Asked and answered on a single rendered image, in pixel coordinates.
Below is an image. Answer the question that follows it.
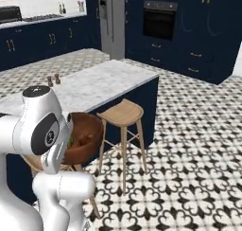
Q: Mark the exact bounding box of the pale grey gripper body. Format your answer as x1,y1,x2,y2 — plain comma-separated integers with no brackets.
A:
41,122,75,176

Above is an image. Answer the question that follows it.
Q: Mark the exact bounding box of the green lime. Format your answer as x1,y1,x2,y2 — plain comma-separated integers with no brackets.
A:
66,135,75,150

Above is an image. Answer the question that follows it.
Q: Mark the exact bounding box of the brown chicken drumstick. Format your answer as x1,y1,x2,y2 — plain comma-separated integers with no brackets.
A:
77,133,95,148

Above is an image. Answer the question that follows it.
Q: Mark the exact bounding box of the brown wooden bowl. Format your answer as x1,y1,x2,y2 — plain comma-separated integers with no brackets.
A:
61,111,105,167

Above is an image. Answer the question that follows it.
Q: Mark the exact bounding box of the grey steel fridge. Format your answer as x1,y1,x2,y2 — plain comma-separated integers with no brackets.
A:
97,0,127,61

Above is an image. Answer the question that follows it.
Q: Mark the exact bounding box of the light wooden stool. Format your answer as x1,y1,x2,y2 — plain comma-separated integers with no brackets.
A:
21,153,102,221
95,98,148,197

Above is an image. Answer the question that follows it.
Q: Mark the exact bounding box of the navy island with marble top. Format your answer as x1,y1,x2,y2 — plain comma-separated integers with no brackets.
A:
0,59,160,206

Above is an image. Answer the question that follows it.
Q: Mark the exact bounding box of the navy base cupboard run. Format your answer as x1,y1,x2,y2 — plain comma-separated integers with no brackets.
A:
0,0,102,73

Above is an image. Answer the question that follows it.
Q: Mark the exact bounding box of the black gas hob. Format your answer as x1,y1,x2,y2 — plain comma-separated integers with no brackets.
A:
23,13,65,23

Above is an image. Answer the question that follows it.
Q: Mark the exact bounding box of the black microwave oven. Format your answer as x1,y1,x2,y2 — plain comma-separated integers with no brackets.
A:
0,6,24,25

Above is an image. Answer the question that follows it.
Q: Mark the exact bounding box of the black built-in oven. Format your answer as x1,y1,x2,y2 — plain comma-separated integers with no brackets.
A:
142,0,180,42

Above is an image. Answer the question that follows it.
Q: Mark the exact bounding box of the navy tall cupboard run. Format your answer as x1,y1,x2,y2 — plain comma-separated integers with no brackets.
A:
124,0,242,86

